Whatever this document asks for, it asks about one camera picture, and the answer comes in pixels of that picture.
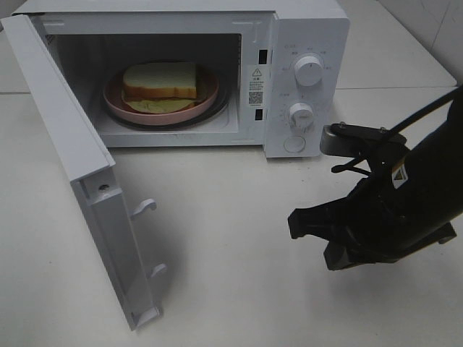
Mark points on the sandwich with yellow filling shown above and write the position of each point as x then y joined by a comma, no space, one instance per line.
163,87

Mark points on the white microwave oven body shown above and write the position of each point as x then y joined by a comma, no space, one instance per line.
91,41

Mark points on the glass microwave turntable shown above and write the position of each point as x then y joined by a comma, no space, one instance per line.
178,104

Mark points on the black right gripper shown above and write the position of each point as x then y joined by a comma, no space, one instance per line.
377,223

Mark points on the round white door button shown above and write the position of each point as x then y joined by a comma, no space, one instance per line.
294,144

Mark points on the white timer knob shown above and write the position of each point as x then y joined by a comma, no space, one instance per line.
301,115

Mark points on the white warning label sticker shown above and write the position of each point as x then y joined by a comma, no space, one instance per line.
256,84

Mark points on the upper white power knob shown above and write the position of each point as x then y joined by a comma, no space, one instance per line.
308,69

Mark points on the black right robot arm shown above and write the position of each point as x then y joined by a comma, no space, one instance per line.
436,162

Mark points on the pink round plate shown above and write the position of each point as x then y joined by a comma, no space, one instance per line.
196,111

